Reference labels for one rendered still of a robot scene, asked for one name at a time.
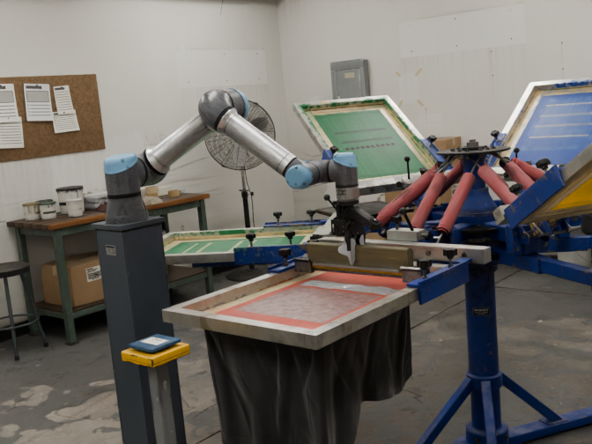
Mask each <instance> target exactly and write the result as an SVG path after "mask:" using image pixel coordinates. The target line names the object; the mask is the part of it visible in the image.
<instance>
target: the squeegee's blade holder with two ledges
mask: <svg viewBox="0 0 592 444"><path fill-rule="evenodd" d="M313 266H321V267H331V268H341V269H352V270H372V271H382V272H393V273H400V272H401V269H391V268H381V267H370V266H358V265H348V264H336V263H316V262H314V263H313Z"/></svg>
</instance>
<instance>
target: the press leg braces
mask: <svg viewBox="0 0 592 444"><path fill-rule="evenodd" d="M480 383H481V393H482V401H483V409H484V418H485V437H486V444H497V437H496V427H495V419H494V410H493V403H492V389H491V382H490V381H481V382H480ZM502 385H503V386H504V387H506V388H507V389H509V390H510V391H511V392H513V393H514V394H515V395H516V396H518V397H519V398H521V399H522V400H523V401H524V402H525V403H527V404H528V405H529V406H531V407H532V408H533V409H535V410H536V411H538V412H539V413H540V414H541V415H543V416H544V418H541V419H539V421H541V422H543V423H545V424H546V425H548V426H553V425H556V424H559V423H563V422H566V421H569V419H568V418H565V417H563V416H561V415H559V414H556V413H555V412H554V411H552V410H551V409H550V408H548V407H547V406H546V405H544V404H543V403H541V402H540V401H539V400H537V399H536V398H535V397H534V396H532V395H531V394H530V393H529V392H528V391H526V390H525V389H524V388H522V387H521V386H520V385H518V384H517V383H516V382H514V381H513V380H512V379H510V378H509V377H508V376H506V375H505V374H503V373H502ZM472 389H473V384H472V380H471V379H470V378H468V377H466V378H465V379H464V380H463V382H462V383H461V385H460V386H459V387H458V389H457V390H456V391H455V393H454V394H453V395H452V396H451V397H450V398H449V400H448V401H447V403H446V404H445V405H444V407H443V408H442V409H441V411H440V412H439V414H438V415H437V416H436V418H435V419H434V420H433V422H432V423H431V424H430V425H429V426H428V428H427V429H426V430H425V432H424V433H423V435H422V436H421V437H420V439H419V440H418V441H417V443H416V444H433V442H434V441H435V439H436V438H437V437H438V435H439V434H440V432H441V431H442V430H443V428H444V427H445V426H446V424H447V423H448V421H449V420H450V419H451V418H452V417H453V416H454V414H455V413H456V411H457V410H458V409H459V407H460V406H461V405H462V403H463V402H464V400H465V399H466V398H467V396H468V395H469V394H470V392H471V391H472Z"/></svg>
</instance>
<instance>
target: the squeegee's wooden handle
mask: <svg viewBox="0 0 592 444"><path fill-rule="evenodd" d="M342 245H343V243H328V242H312V241H310V242H308V243H307V258H309V259H310V260H311V262H312V264H313V263H314V262H316V263H336V264H348V265H351V264H350V261H349V258H348V256H346V255H342V254H340V253H339V252H338V248H339V247H340V246H342ZM355 258H356V260H355V262H354V264H353V265H358V266H370V267H381V268H391V269H400V267H401V266H403V267H413V268H414V266H413V255H412V249H411V248H404V247H389V246H374V245H359V244H355Z"/></svg>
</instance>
